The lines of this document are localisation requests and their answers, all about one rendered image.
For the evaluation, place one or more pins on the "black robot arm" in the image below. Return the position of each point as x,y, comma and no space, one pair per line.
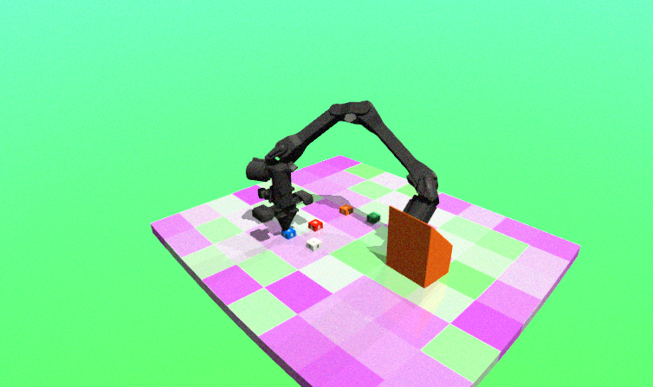
288,149

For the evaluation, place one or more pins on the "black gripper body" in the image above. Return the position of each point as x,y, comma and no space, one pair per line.
282,199

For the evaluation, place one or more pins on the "blue block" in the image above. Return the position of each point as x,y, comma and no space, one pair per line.
288,233

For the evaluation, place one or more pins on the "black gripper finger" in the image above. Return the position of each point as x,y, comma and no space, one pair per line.
290,216
282,220

